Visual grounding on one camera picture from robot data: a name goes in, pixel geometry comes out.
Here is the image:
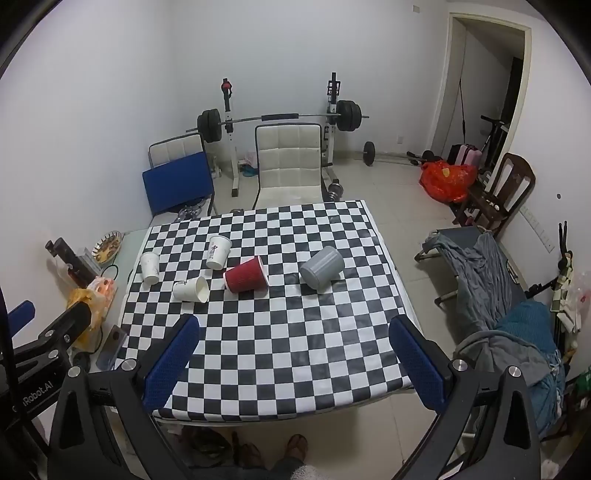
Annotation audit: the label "glass side table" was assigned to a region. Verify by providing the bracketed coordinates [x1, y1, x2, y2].
[69, 228, 154, 374]

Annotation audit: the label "folding bed with clothes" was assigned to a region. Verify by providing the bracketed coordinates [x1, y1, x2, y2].
[424, 229, 563, 388]

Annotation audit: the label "black kick scooter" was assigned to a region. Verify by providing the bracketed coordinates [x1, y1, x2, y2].
[479, 114, 509, 172]

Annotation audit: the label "orange plastic bag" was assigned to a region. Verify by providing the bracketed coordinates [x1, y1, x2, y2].
[67, 277, 117, 352]

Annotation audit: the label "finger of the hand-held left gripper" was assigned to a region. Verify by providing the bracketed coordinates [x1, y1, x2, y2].
[6, 300, 37, 329]
[11, 302, 93, 372]

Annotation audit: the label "pink suitcase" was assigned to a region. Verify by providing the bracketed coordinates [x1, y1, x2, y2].
[447, 144, 484, 166]

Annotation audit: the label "folding cot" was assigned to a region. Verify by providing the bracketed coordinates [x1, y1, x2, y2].
[414, 226, 529, 324]

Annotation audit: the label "person's foot in sandal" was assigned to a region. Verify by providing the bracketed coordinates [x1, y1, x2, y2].
[284, 434, 309, 463]

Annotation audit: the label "grey plastic cup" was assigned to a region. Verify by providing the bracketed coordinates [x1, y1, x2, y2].
[299, 246, 345, 291]

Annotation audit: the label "white door frame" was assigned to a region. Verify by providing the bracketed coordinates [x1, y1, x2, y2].
[429, 11, 533, 161]

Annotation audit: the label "black white checkered tablecloth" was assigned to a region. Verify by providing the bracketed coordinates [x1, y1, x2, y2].
[121, 199, 414, 423]

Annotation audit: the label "black phone stand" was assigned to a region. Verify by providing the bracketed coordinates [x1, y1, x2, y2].
[45, 237, 100, 286]

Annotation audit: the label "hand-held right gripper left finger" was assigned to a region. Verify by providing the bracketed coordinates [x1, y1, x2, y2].
[48, 314, 201, 480]

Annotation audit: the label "red ribbed paper cup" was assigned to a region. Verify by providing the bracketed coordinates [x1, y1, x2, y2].
[223, 255, 270, 294]

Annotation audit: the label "white printed paper cup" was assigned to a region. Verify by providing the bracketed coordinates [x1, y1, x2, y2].
[205, 234, 233, 270]

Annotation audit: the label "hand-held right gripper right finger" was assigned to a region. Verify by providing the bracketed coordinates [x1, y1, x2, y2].
[388, 316, 541, 480]

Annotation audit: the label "white plastic bag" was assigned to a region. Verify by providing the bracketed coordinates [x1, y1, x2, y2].
[551, 268, 591, 334]

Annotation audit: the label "white chair with black frame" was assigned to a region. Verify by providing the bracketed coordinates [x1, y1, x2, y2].
[148, 134, 206, 169]

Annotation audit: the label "small black barbell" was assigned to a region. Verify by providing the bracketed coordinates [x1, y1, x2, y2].
[362, 141, 435, 168]

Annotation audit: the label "black tripod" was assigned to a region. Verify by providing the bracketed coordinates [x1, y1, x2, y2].
[526, 222, 578, 302]

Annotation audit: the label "barbell with black plates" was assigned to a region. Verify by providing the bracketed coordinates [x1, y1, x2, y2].
[186, 100, 370, 144]

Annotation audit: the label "dark wooden chair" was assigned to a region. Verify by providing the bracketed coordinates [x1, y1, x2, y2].
[450, 153, 536, 237]

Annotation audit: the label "dark shoes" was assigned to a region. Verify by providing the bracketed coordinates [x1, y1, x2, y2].
[184, 427, 265, 470]

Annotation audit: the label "smartphone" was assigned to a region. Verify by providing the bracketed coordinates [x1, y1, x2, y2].
[97, 324, 127, 372]

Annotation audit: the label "teal cloth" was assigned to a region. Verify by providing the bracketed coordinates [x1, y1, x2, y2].
[496, 300, 568, 444]

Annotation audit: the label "red plastic bag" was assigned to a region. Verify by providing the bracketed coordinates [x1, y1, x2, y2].
[419, 160, 478, 204]

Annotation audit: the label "white wall socket strip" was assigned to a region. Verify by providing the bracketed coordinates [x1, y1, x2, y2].
[521, 205, 555, 253]

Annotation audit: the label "white barbell rack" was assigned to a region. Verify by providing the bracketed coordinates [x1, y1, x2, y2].
[221, 72, 346, 198]

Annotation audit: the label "white quilted chair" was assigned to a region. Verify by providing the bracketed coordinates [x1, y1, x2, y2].
[253, 123, 324, 210]

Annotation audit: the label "plate of snacks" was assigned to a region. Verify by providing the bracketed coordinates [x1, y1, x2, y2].
[92, 231, 124, 265]

